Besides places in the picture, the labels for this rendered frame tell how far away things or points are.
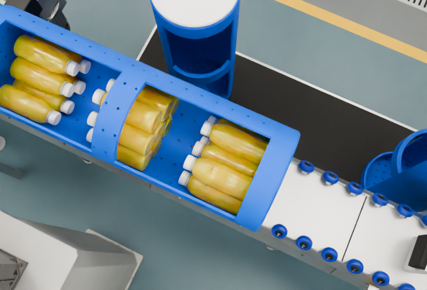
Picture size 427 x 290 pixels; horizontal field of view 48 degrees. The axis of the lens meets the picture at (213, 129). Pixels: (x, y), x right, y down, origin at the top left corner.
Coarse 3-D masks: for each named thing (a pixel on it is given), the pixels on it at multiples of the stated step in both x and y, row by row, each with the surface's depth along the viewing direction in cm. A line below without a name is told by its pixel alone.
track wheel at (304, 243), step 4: (300, 236) 135; (304, 236) 134; (300, 240) 133; (304, 240) 133; (308, 240) 133; (300, 244) 134; (304, 244) 134; (308, 244) 133; (312, 244) 134; (300, 248) 135; (304, 248) 135; (308, 248) 134
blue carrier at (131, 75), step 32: (0, 32) 134; (32, 32) 124; (64, 32) 128; (0, 64) 140; (96, 64) 143; (128, 64) 124; (128, 96) 118; (192, 96) 120; (64, 128) 140; (96, 128) 119; (192, 128) 142; (256, 128) 117; (288, 128) 122; (160, 160) 140; (288, 160) 114; (256, 192) 113; (256, 224) 118
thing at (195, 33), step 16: (160, 16) 147; (160, 32) 162; (176, 32) 150; (192, 32) 147; (208, 32) 149; (224, 32) 199; (176, 48) 211; (192, 48) 222; (208, 48) 223; (224, 48) 213; (176, 64) 224; (192, 64) 235; (208, 64) 236; (224, 64) 185; (192, 80) 187; (208, 80) 188; (224, 80) 232; (224, 96) 230
